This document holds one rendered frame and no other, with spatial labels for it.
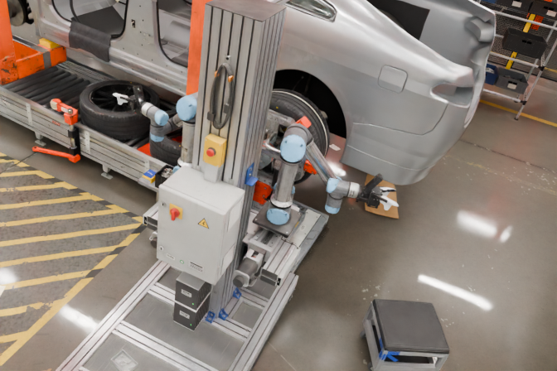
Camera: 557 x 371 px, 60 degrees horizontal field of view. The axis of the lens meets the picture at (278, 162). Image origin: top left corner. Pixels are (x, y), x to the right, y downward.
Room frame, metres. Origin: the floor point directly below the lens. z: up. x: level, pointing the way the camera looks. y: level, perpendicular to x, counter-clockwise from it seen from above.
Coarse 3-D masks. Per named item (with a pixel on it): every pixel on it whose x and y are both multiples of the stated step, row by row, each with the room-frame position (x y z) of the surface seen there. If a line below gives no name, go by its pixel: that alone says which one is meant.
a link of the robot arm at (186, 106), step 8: (184, 96) 2.13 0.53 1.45; (192, 96) 2.12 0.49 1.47; (184, 104) 2.08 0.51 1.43; (192, 104) 2.07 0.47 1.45; (184, 112) 2.07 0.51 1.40; (192, 112) 2.05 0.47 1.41; (184, 120) 2.06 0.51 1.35; (192, 120) 2.07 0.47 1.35; (184, 128) 2.10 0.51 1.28; (192, 128) 2.09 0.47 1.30; (184, 136) 2.09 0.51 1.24; (192, 136) 2.09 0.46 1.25; (184, 144) 2.09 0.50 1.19; (192, 144) 2.09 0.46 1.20; (184, 152) 2.09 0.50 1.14; (192, 152) 2.10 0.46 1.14; (184, 160) 2.09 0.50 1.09; (176, 168) 2.08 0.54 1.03
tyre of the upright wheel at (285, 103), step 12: (276, 96) 2.87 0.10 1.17; (288, 96) 2.90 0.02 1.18; (300, 96) 2.94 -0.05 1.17; (276, 108) 2.79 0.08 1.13; (288, 108) 2.76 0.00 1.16; (300, 108) 2.80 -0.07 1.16; (312, 120) 2.78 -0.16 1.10; (324, 120) 2.88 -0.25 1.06; (312, 132) 2.70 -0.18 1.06; (324, 132) 2.82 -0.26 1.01; (324, 144) 2.78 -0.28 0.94; (300, 180) 2.70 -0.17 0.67
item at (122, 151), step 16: (0, 96) 3.48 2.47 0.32; (16, 96) 3.43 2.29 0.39; (32, 112) 3.35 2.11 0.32; (48, 112) 3.29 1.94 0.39; (64, 128) 3.24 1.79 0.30; (80, 128) 3.17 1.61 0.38; (96, 144) 3.11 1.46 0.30; (112, 144) 3.06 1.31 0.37; (128, 160) 3.00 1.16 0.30; (144, 160) 2.95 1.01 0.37
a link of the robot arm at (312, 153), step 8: (304, 128) 2.05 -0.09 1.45; (312, 144) 2.08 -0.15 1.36; (312, 152) 2.06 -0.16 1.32; (320, 152) 2.09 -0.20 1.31; (312, 160) 2.05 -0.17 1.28; (320, 160) 2.06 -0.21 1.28; (320, 168) 2.05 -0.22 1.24; (328, 168) 2.07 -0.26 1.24; (320, 176) 2.06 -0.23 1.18; (328, 176) 2.05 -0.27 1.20; (336, 176) 2.08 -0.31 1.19
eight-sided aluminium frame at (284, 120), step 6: (270, 114) 2.71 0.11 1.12; (276, 114) 2.74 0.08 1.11; (282, 114) 2.74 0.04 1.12; (276, 120) 2.70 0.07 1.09; (282, 120) 2.68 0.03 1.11; (288, 120) 2.68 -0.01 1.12; (294, 120) 2.72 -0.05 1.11; (300, 162) 2.62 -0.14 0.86; (300, 168) 2.62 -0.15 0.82; (258, 174) 2.73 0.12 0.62; (264, 174) 2.74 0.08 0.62; (300, 174) 2.61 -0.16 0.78; (258, 180) 2.71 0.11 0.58; (264, 180) 2.70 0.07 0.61; (270, 180) 2.69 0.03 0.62; (294, 180) 2.62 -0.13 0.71
